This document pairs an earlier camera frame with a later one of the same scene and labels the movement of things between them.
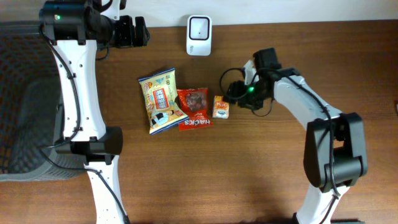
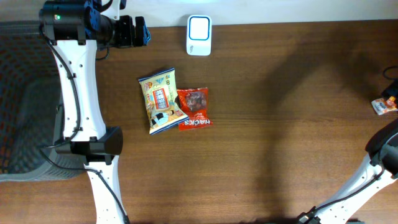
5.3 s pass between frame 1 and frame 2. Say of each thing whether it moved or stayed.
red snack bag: stayed
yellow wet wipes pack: stayed
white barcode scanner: stayed
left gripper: stayed
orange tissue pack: moved
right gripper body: moved
